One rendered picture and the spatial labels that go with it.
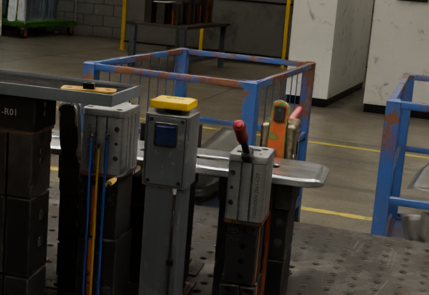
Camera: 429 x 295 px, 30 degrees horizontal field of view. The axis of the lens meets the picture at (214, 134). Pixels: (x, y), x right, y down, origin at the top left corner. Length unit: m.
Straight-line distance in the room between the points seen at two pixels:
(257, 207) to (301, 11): 8.04
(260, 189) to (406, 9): 7.92
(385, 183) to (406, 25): 6.10
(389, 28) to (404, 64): 0.44
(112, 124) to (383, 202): 1.97
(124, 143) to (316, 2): 7.97
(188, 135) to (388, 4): 8.09
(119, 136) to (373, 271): 0.81
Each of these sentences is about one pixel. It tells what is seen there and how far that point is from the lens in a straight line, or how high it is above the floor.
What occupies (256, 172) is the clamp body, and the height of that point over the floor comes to 1.03.
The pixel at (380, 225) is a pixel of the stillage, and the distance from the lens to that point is 3.25.
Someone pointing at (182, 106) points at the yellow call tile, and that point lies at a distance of 1.19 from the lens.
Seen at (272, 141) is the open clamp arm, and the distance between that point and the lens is 1.67.
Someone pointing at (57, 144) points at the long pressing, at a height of 1.00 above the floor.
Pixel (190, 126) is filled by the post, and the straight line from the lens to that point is 1.20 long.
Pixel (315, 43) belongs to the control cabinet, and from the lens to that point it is 9.32.
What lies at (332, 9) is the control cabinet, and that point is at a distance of 9.27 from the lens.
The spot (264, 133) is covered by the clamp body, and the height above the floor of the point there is 1.04.
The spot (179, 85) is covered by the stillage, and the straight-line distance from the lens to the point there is 4.62.
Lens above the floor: 1.34
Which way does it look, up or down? 11 degrees down
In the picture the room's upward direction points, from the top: 5 degrees clockwise
